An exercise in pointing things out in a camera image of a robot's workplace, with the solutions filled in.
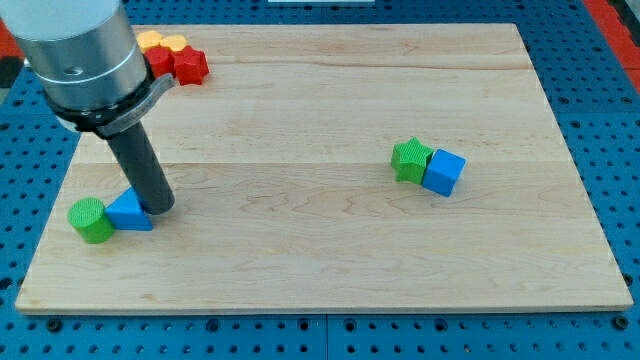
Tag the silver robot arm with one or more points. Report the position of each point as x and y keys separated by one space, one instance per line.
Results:
x=86 y=56

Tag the blue cube block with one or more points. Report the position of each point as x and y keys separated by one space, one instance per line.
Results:
x=443 y=172

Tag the wooden board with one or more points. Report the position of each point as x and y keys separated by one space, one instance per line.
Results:
x=286 y=201

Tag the green star block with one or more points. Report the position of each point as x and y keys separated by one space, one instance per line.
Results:
x=410 y=159

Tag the red star block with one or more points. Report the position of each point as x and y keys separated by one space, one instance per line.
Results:
x=191 y=66

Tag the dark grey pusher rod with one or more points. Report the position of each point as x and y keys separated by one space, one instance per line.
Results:
x=134 y=153

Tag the blue triangle block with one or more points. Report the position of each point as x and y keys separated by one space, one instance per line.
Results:
x=126 y=213

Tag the yellow heart block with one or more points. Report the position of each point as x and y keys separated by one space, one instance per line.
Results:
x=174 y=43

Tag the red round block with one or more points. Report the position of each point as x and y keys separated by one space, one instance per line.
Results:
x=161 y=61

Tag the yellow hexagon block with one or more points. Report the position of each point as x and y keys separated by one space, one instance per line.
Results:
x=148 y=40

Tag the green cylinder block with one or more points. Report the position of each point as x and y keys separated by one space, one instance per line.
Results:
x=88 y=218

